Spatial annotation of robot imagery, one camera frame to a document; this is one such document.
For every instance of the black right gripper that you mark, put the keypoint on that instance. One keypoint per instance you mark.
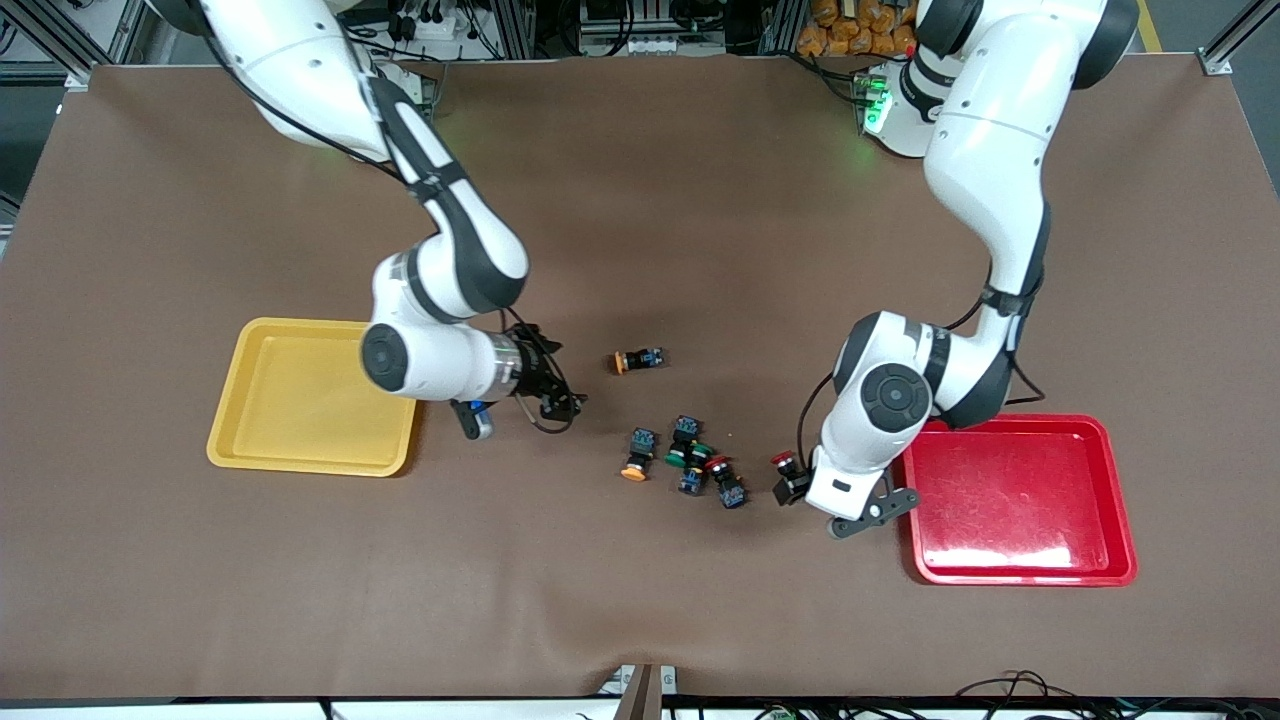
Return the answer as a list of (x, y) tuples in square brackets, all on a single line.
[(535, 372)]

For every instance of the yellow push button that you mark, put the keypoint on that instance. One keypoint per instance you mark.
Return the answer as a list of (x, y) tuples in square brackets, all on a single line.
[(639, 450), (640, 360)]

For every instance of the red push button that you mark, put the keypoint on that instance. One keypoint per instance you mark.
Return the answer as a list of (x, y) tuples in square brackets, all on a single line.
[(727, 485), (782, 460)]

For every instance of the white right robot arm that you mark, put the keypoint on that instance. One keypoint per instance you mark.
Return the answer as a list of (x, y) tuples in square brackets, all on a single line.
[(440, 270)]

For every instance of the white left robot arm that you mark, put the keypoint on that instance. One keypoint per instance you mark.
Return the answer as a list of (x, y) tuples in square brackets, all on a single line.
[(990, 150)]

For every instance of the green push button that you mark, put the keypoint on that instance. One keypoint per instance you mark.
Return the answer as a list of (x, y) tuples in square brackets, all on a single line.
[(694, 478), (684, 436)]

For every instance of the brown table mat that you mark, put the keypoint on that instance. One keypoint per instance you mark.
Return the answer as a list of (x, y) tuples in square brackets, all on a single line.
[(640, 600)]

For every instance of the yellow plastic tray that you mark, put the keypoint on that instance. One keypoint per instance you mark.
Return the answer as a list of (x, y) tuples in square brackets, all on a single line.
[(300, 410)]

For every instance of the red plastic tray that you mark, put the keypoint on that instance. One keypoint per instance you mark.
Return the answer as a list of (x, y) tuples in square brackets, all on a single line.
[(1017, 498)]

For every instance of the white terminal strip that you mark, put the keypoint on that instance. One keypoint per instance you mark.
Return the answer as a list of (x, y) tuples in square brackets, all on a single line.
[(637, 45)]

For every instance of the orange packaged goods pile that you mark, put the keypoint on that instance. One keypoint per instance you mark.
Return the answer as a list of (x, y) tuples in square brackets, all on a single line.
[(850, 30)]

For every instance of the metal table edge bracket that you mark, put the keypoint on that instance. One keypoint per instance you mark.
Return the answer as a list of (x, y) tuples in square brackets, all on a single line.
[(640, 692)]

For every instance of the aluminium frame post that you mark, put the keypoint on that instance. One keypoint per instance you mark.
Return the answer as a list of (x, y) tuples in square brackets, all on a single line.
[(512, 25)]

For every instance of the aluminium frame profile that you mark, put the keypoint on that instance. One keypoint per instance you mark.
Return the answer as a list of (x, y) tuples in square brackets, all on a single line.
[(1235, 40), (60, 45)]

